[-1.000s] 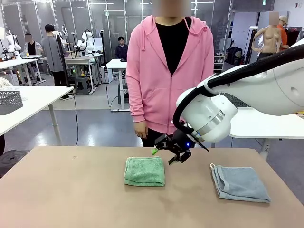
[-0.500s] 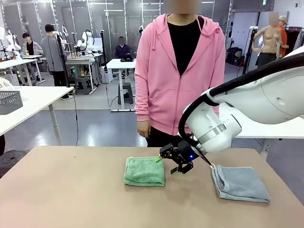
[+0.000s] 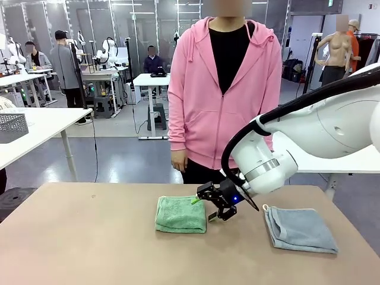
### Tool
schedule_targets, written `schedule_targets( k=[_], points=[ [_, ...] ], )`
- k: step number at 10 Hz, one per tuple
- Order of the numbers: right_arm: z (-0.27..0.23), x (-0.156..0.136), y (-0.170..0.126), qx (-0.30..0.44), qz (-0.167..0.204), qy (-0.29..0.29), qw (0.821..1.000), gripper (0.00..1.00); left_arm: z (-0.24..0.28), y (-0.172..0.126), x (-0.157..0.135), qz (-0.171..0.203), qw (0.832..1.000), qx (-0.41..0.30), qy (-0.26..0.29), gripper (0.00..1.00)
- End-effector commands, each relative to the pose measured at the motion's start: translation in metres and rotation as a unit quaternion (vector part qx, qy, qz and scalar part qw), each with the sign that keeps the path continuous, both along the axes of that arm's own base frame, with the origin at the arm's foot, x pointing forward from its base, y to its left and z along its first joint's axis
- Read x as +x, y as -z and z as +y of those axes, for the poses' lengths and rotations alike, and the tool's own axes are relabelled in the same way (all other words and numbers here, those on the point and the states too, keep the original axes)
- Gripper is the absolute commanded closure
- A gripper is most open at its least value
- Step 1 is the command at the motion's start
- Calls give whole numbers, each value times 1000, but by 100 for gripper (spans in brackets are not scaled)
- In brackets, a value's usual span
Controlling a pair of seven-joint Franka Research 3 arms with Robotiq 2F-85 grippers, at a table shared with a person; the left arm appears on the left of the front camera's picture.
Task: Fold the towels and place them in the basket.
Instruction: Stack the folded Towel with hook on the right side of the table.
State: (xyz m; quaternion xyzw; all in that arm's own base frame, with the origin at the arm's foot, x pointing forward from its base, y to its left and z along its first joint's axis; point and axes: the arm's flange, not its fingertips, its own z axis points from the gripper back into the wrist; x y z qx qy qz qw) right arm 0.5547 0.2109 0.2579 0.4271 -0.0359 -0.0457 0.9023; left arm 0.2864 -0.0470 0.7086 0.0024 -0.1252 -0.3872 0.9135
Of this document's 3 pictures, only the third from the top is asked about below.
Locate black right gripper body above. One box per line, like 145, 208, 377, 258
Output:
217, 177, 248, 208

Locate light green towel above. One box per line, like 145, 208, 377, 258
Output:
154, 195, 208, 235

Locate light blue towel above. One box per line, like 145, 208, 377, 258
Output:
261, 203, 339, 255

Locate pink sleeved right forearm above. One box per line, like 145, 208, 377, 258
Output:
167, 97, 188, 152

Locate grey perforated basket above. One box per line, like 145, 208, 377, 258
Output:
0, 113, 30, 144

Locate person's right hand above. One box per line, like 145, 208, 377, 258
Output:
171, 149, 188, 173

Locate person in pink hoodie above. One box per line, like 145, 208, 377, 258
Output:
167, 0, 283, 185

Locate grey step stool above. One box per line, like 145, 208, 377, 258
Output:
93, 96, 114, 119
147, 103, 169, 131

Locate white table beside person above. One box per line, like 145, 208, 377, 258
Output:
271, 139, 380, 194

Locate white standing desk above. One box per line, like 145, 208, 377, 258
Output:
132, 73, 172, 140

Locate black bags pile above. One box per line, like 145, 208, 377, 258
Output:
282, 58, 306, 83

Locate person in navy jacket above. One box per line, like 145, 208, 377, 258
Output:
143, 45, 164, 74

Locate black upright pole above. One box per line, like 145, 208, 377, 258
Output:
123, 37, 136, 105

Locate white desk with robot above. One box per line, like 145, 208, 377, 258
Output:
80, 65, 130, 115

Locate black tripod pole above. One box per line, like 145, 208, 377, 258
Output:
67, 38, 87, 110

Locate white table with round leg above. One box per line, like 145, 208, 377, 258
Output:
0, 107, 93, 182

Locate bare torso mannequin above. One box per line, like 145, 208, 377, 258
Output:
314, 14, 356, 87

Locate person in grey jacket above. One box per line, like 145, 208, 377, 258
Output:
49, 29, 86, 108

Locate black perforated floor base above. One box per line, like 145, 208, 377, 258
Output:
0, 186, 38, 223

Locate mannequin with orange shirt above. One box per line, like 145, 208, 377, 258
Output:
344, 19, 362, 75

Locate dark clothes on rack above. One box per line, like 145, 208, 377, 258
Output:
356, 32, 380, 71

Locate seated person at desk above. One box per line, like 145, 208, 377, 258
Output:
24, 41, 53, 71

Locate cream ribbed round object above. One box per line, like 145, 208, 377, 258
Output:
0, 96, 15, 113

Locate long white desk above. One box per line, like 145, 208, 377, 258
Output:
0, 69, 59, 108

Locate black right arm cable sleeve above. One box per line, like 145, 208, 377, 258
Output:
221, 77, 380, 206

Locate black camera stand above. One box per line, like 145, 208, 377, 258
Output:
301, 31, 324, 96

